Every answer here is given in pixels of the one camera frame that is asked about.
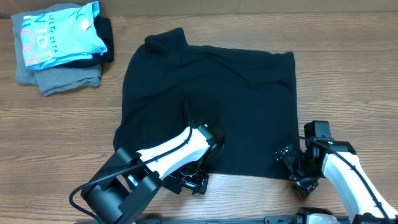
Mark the grey folded garment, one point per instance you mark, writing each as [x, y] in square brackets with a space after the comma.
[56, 79]

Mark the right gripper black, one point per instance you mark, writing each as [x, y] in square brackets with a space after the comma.
[296, 168]

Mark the black t-shirt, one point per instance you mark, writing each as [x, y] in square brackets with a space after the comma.
[248, 96]

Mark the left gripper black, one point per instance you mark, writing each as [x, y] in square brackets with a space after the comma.
[199, 182]

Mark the light blue printed t-shirt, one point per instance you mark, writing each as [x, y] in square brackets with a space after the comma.
[59, 37]

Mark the black folded garment in stack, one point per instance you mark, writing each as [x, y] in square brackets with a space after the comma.
[105, 33]

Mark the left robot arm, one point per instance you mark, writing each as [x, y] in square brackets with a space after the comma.
[124, 186]

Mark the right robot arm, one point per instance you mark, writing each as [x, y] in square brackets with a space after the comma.
[338, 162]

